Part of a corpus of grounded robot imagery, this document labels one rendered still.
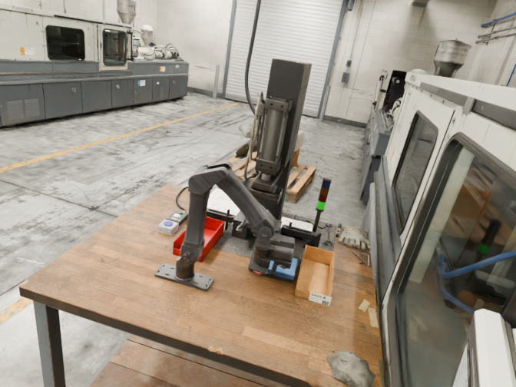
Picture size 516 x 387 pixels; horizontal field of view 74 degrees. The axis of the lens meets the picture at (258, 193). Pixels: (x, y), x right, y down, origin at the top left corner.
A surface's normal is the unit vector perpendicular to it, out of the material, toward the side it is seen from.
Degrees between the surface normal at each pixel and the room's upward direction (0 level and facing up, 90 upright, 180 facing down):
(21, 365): 0
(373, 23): 90
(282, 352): 0
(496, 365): 7
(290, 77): 90
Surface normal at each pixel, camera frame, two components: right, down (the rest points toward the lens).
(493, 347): 0.05, -0.94
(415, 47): -0.29, 0.34
